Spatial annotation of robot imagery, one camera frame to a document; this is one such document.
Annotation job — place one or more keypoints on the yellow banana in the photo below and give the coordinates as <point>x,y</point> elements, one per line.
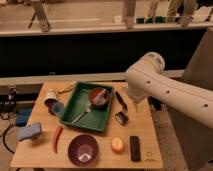
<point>68,88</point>

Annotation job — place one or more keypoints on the black remote control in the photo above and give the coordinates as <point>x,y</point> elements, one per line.
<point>135,148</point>

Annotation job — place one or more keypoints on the blue plastic cup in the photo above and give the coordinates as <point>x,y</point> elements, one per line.
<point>57,108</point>

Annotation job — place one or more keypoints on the yellow orange fruit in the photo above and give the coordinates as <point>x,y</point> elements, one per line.
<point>117,145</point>

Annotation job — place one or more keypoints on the blue box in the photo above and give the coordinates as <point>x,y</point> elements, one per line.
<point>22,116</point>

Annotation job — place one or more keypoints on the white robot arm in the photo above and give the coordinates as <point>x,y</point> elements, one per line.
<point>144,78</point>

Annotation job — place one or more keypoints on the black handled brush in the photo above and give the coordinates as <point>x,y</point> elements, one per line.
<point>121,116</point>

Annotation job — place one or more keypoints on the white plastic cup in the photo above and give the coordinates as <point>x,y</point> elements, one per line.
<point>50,97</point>

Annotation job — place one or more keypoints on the green plastic tray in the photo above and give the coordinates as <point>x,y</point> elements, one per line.
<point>97,119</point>

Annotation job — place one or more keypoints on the orange carrot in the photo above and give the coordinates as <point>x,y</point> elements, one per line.
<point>56,136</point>

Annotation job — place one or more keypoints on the white cloth in bowl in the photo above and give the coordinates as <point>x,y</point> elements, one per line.
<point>99,99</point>

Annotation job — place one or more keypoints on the dark red bowl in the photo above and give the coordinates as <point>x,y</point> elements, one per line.
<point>93,93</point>

